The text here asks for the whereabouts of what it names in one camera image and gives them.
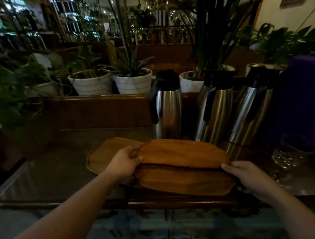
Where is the person's right hand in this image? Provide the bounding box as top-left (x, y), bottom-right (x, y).
top-left (221, 160), bottom-right (275, 197)

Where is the person's left hand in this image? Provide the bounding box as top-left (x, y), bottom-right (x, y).
top-left (104, 146), bottom-right (143, 183)

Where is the light rimmed wooden tray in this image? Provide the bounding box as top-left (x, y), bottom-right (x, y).
top-left (85, 137), bottom-right (144, 176)

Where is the clear drinking glass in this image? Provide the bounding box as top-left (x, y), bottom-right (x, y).
top-left (271, 134), bottom-right (314, 170)

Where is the dark brown wooden tray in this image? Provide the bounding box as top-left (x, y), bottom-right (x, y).
top-left (134, 164), bottom-right (236, 197)

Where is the person's right forearm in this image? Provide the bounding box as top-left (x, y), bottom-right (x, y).
top-left (261, 182), bottom-right (315, 239)

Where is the person's left forearm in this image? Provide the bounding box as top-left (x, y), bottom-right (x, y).
top-left (14, 168), bottom-right (122, 239)

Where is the dark wooden countertop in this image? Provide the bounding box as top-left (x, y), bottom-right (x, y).
top-left (0, 128), bottom-right (315, 210)

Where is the steel thermos jug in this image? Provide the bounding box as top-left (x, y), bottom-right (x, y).
top-left (149, 70), bottom-right (183, 140)
top-left (227, 64), bottom-right (281, 146)
top-left (194, 71), bottom-right (234, 146)

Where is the wide white striped pot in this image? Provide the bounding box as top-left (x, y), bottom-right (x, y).
top-left (68, 73), bottom-right (113, 96)

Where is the purple cloth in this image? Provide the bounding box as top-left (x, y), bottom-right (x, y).
top-left (265, 55), bottom-right (315, 148)

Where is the spiky aloe plant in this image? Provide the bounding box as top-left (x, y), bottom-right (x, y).
top-left (103, 0), bottom-right (154, 77)

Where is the plain white pot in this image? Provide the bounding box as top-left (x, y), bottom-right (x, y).
top-left (179, 71), bottom-right (205, 93)

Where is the pale round pot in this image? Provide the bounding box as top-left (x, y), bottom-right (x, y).
top-left (27, 82), bottom-right (59, 98)

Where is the small white pot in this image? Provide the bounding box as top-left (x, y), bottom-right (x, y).
top-left (245, 63), bottom-right (264, 77)

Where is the small broad-leaf plant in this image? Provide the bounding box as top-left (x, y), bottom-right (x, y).
top-left (66, 45), bottom-right (109, 79)

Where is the wooden booth partition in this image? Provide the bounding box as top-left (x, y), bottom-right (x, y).
top-left (137, 44), bottom-right (194, 74)

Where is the trailing green vine plant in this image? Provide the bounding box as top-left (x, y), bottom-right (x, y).
top-left (0, 49), bottom-right (72, 128)

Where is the bushy green leafy plant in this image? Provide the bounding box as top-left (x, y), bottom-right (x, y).
top-left (241, 23), bottom-right (315, 66)

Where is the tall long-leaf plant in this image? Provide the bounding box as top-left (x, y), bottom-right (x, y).
top-left (177, 0), bottom-right (261, 80)

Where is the framed wall picture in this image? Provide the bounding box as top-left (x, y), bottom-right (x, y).
top-left (280, 0), bottom-right (305, 8)

